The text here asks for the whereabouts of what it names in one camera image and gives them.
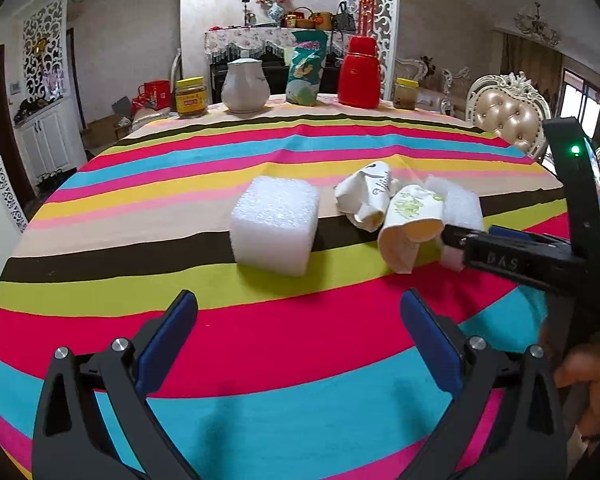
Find crystal chandelier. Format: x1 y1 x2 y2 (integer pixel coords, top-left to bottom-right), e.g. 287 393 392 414
514 2 561 48

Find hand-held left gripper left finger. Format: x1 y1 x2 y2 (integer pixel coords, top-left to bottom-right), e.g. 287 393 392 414
31 289 201 480

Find white cabinet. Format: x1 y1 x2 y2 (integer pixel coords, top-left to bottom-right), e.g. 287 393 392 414
15 100 78 181

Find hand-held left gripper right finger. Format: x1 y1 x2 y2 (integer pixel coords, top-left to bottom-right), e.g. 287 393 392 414
399 288 567 480

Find sideboard with floral cloth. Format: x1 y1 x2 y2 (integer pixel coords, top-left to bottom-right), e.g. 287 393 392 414
204 25 352 96

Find green print paper cup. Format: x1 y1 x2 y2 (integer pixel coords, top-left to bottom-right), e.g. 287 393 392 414
377 185 448 275

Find crumpled dark print paper cup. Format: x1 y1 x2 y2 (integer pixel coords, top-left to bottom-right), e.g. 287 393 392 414
334 161 403 233

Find yellow label jar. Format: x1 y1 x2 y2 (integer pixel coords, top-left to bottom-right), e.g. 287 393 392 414
175 76 208 118

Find striped colourful tablecloth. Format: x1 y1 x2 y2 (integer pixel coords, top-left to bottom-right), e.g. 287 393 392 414
0 94 577 480

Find green snack bag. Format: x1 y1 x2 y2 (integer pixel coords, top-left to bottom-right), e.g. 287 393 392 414
285 30 328 107

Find person's right hand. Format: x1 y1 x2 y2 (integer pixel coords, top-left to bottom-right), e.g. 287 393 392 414
554 329 600 438

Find white ceramic teapot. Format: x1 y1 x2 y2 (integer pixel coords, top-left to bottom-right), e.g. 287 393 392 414
221 51 272 113

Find red thermos jug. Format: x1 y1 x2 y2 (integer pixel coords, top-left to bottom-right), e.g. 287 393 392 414
337 35 383 109

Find dark handbag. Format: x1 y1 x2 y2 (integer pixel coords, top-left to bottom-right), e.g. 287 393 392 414
331 2 357 32

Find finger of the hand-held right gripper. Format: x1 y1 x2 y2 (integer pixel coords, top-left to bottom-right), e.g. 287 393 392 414
440 224 577 292
489 225 572 247

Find cardboard boxes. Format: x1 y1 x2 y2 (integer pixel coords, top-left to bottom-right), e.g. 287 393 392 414
82 97 133 150

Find vase with pink flowers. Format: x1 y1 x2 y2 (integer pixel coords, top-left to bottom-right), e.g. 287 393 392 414
256 0 298 26

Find red gift boxes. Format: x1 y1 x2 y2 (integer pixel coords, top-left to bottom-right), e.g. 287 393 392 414
137 80 172 111

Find orange baskets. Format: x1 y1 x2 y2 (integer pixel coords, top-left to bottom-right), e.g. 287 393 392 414
286 7 332 31

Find brown curtain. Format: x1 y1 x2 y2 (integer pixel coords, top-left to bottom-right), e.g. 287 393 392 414
500 35 566 92

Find brown jar with yellow lid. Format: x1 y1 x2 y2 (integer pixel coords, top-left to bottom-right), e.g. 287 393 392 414
393 77 420 111

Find white foam block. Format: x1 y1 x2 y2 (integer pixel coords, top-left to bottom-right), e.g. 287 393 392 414
230 176 322 277

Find white lattice wall panel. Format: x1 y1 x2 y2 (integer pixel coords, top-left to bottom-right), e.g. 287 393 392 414
22 0 71 106

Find white lattice screen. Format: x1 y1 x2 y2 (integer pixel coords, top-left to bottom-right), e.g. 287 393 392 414
344 0 398 57

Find ornate cream sofa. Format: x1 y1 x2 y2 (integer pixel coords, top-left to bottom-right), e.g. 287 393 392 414
395 55 471 116

